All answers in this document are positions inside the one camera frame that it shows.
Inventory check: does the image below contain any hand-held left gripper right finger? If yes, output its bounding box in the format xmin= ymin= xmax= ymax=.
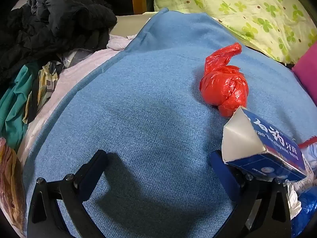
xmin=210 ymin=150 xmax=291 ymax=238

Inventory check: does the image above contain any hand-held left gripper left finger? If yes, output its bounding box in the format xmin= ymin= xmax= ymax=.
xmin=27 ymin=149 xmax=108 ymax=238

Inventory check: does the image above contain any blue toothpaste box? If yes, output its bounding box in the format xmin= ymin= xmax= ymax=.
xmin=222 ymin=106 xmax=308 ymax=182

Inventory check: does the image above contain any knotted red plastic bag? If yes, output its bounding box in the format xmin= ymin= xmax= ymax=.
xmin=199 ymin=43 xmax=249 ymax=117

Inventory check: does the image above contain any blue plastic bag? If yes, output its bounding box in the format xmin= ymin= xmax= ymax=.
xmin=291 ymin=186 xmax=317 ymax=238

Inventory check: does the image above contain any crumpled white tissue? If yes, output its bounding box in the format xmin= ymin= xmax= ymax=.
xmin=286 ymin=178 xmax=303 ymax=219

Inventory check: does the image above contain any brown printed plastic bag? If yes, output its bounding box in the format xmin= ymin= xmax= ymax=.
xmin=0 ymin=136 xmax=28 ymax=236

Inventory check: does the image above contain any red white wrapper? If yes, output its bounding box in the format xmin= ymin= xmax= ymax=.
xmin=298 ymin=136 xmax=317 ymax=149

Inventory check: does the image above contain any blue knit blanket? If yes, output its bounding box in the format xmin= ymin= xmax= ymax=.
xmin=22 ymin=8 xmax=313 ymax=238

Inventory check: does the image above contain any yellow grey patterned cloth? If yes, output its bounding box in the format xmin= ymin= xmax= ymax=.
xmin=22 ymin=61 xmax=65 ymax=124

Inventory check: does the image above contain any teal cloth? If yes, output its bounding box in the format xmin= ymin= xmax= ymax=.
xmin=0 ymin=63 xmax=40 ymax=152

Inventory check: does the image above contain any pale bed sheet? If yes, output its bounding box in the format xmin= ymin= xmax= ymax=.
xmin=17 ymin=33 xmax=139 ymax=154

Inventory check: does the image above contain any magenta pillow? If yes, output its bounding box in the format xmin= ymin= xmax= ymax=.
xmin=292 ymin=46 xmax=317 ymax=100

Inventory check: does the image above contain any black jacket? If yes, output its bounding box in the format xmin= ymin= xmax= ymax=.
xmin=0 ymin=0 xmax=118 ymax=85

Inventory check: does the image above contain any green clover print quilt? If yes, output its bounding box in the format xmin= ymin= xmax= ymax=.
xmin=154 ymin=0 xmax=317 ymax=65

